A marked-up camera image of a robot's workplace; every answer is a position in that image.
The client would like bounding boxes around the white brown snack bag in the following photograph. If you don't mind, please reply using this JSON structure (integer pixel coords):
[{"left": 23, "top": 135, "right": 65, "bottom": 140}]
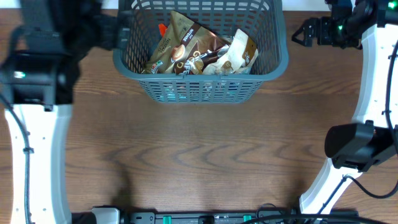
[{"left": 203, "top": 29, "right": 259, "bottom": 75}]

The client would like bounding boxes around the orange spaghetti pack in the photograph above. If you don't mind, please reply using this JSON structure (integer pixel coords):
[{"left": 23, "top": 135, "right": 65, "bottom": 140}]
[{"left": 158, "top": 24, "right": 167, "bottom": 37}]

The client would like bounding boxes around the gold coffee bag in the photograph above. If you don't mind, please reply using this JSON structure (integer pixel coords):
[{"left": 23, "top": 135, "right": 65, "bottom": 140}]
[{"left": 142, "top": 11, "right": 229, "bottom": 75}]

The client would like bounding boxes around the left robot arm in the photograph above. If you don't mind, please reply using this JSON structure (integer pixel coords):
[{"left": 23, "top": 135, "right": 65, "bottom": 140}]
[{"left": 1, "top": 0, "right": 128, "bottom": 223}]

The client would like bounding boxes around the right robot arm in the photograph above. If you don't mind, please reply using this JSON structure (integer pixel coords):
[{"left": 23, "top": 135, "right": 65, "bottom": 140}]
[{"left": 298, "top": 0, "right": 397, "bottom": 216}]

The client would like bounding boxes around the grey plastic basket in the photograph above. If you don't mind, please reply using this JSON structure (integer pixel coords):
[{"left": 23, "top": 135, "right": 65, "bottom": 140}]
[{"left": 113, "top": 0, "right": 289, "bottom": 103}]

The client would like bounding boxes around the left black cable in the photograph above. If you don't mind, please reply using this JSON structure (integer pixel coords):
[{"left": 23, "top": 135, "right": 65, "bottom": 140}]
[{"left": 0, "top": 93, "right": 35, "bottom": 224}]

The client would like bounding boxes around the black cable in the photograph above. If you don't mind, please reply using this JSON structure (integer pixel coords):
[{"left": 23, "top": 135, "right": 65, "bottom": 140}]
[
  {"left": 317, "top": 174, "right": 398, "bottom": 215},
  {"left": 0, "top": 93, "right": 35, "bottom": 224}
]

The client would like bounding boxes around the right black cable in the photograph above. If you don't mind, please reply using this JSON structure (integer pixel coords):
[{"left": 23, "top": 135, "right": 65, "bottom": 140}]
[{"left": 317, "top": 174, "right": 398, "bottom": 215}]

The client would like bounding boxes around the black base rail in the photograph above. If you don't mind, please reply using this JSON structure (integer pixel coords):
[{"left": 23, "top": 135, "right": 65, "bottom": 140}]
[{"left": 71, "top": 205, "right": 360, "bottom": 224}]

